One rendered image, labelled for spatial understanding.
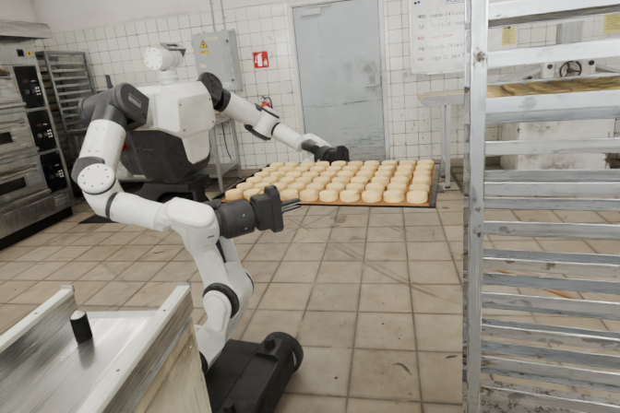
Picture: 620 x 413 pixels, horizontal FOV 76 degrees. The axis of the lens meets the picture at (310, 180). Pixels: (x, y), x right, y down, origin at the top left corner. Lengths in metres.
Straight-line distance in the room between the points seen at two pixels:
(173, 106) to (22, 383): 0.76
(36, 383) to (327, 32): 4.57
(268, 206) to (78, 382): 0.51
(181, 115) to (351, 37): 3.87
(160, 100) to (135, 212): 0.40
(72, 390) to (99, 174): 0.45
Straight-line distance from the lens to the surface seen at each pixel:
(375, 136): 5.06
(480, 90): 0.88
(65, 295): 1.10
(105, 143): 1.13
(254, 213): 0.99
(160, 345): 0.87
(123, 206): 1.02
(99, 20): 6.18
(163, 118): 1.28
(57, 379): 0.94
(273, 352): 1.83
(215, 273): 1.48
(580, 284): 1.56
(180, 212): 0.95
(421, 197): 0.99
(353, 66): 4.99
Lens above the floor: 1.34
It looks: 16 degrees down
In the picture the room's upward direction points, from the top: 6 degrees counter-clockwise
